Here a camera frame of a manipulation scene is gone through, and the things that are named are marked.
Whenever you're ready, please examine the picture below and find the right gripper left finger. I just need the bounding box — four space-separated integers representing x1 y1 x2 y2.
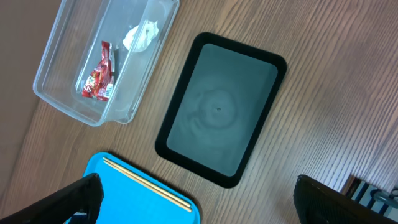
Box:
1 173 104 224

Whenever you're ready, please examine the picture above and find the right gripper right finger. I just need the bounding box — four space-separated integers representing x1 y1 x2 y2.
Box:
294 175 395 224

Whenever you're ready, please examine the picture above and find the wooden chopstick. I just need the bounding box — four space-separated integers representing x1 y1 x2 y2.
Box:
103 156 192 208
103 159 193 213

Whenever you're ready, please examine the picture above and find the red snack wrapper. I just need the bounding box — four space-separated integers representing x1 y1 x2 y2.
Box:
82 41 115 101

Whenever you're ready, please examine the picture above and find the white napkin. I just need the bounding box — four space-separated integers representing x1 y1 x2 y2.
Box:
122 20 159 52

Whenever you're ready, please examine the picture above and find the teal serving tray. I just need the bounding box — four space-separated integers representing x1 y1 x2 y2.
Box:
83 152 201 224

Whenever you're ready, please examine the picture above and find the clear plastic bin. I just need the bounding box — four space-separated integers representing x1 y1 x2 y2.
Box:
33 0 180 126

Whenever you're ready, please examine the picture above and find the black tray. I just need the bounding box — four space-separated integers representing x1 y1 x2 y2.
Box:
155 32 287 189

